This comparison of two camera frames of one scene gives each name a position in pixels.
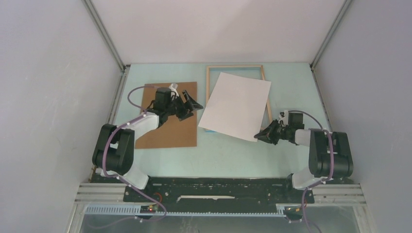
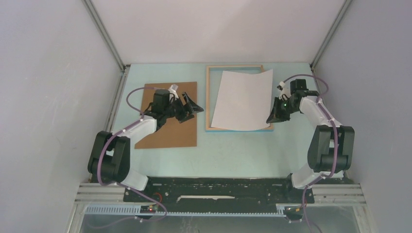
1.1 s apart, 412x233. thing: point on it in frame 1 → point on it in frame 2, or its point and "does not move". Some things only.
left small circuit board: x=150 y=209 does not move
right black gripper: x=267 y=135 → x=276 y=115
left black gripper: x=185 y=112 does not move
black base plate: x=217 y=193 does not move
